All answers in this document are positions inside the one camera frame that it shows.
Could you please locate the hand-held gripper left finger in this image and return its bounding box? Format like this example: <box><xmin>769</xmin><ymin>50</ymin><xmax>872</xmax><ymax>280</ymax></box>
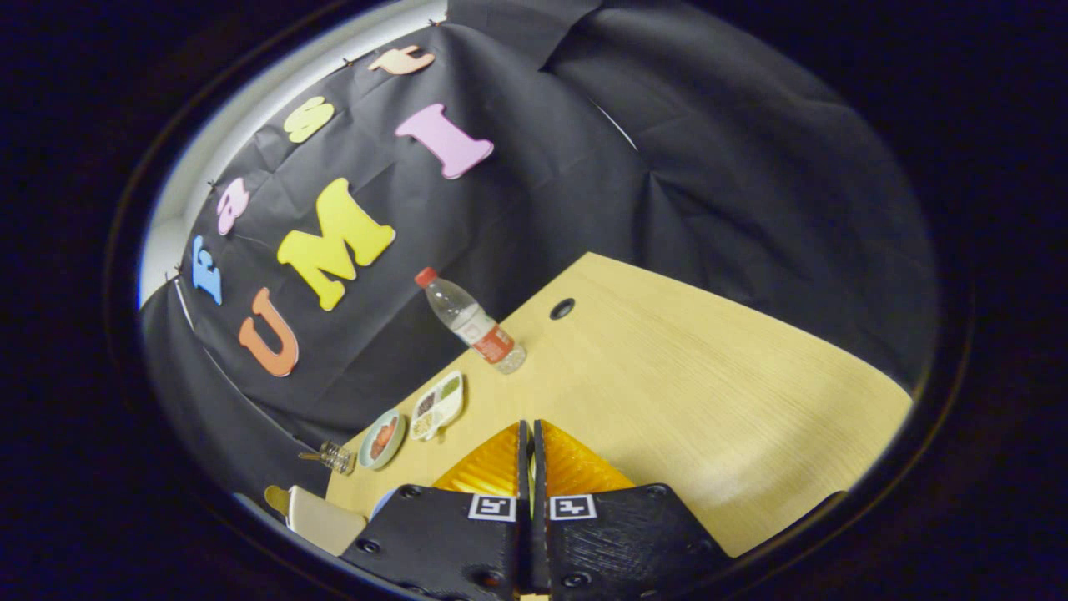
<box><xmin>340</xmin><ymin>420</ymin><xmax>532</xmax><ymax>601</ymax></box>

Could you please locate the grey-green plate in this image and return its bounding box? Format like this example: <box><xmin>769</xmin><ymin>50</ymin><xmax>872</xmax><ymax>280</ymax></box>
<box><xmin>359</xmin><ymin>408</ymin><xmax>407</xmax><ymax>471</ymax></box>

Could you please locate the clear glass cup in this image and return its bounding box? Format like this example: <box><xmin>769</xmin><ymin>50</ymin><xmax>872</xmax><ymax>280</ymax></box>
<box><xmin>299</xmin><ymin>441</ymin><xmax>356</xmax><ymax>476</ymax></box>

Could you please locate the black backdrop cloth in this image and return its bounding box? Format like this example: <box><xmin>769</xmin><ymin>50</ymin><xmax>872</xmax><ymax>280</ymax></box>
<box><xmin>142</xmin><ymin>0</ymin><xmax>940</xmax><ymax>502</ymax></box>

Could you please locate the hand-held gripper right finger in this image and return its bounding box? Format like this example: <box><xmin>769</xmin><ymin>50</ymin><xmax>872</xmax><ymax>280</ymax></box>
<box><xmin>532</xmin><ymin>420</ymin><xmax>728</xmax><ymax>601</ymax></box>

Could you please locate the white divided condiment dish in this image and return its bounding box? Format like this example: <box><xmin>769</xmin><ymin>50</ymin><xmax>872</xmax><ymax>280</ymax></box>
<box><xmin>409</xmin><ymin>371</ymin><xmax>465</xmax><ymax>442</ymax></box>

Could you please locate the white toaster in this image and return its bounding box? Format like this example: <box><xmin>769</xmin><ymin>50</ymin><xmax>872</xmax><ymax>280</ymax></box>
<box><xmin>285</xmin><ymin>486</ymin><xmax>368</xmax><ymax>558</ymax></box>

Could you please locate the clear bottle with red cap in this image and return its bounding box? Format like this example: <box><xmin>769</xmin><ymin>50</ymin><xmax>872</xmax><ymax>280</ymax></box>
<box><xmin>415</xmin><ymin>267</ymin><xmax>528</xmax><ymax>375</ymax></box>

